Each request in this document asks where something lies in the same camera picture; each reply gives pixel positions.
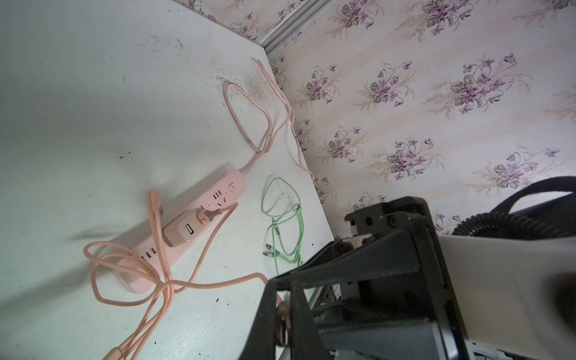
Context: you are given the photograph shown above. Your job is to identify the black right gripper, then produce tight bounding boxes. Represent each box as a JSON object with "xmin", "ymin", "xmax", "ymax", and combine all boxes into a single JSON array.
[{"xmin": 241, "ymin": 196, "xmax": 473, "ymax": 359}]

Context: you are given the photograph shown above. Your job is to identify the pink charging cable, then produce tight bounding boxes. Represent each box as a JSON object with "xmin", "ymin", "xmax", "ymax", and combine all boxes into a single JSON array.
[{"xmin": 82, "ymin": 190, "xmax": 289, "ymax": 360}]

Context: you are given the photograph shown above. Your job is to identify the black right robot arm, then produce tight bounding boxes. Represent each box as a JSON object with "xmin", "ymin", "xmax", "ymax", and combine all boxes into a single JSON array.
[{"xmin": 241, "ymin": 176, "xmax": 575, "ymax": 359}]

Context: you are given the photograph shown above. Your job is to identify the green charging cable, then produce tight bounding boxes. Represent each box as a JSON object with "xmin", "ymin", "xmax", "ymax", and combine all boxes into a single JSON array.
[{"xmin": 260, "ymin": 177, "xmax": 306, "ymax": 275}]

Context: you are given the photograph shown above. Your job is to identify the pink charger plug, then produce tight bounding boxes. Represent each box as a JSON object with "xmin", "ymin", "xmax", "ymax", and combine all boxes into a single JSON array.
[{"xmin": 163, "ymin": 208, "xmax": 222, "ymax": 247}]

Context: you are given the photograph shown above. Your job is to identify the aluminium enclosure frame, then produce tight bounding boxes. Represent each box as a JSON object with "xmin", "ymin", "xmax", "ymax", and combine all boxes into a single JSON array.
[{"xmin": 259, "ymin": 0, "xmax": 335, "ymax": 56}]

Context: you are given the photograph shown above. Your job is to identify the pink power strip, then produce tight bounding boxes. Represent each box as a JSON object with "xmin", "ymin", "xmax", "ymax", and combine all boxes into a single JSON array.
[{"xmin": 114, "ymin": 169, "xmax": 248, "ymax": 294}]

